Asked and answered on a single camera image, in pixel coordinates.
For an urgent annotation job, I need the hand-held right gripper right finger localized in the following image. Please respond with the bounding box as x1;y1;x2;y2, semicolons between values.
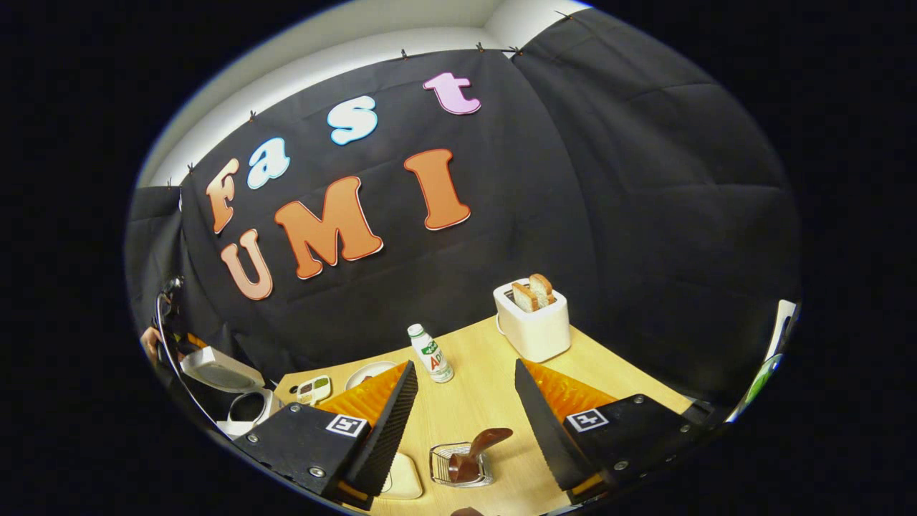
514;358;717;505

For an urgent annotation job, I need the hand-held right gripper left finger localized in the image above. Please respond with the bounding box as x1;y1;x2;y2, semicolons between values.
233;360;418;511

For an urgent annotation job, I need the white toaster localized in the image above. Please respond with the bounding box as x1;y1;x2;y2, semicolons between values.
493;278;572;363

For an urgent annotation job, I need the white rice cooker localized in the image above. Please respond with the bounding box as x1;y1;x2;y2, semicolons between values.
179;346;284;439

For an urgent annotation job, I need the black backdrop cloth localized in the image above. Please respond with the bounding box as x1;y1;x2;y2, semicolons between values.
124;9;802;406

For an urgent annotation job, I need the brown wooden spoon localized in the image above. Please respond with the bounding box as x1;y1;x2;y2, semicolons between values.
448;428;514;484

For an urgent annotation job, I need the white plate with meat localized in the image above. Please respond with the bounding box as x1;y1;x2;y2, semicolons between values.
345;360;398;391

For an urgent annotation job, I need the divided white sauce dish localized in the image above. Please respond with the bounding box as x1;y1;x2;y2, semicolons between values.
296;375;333;406

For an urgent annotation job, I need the white drink bottle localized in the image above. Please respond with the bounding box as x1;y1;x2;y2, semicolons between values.
407;323;455;384

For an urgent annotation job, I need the cream rice container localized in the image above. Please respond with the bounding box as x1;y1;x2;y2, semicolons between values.
380;451;425;501

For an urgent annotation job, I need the row of black cloth clips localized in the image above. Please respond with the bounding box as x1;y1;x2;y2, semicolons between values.
166;11;574;186

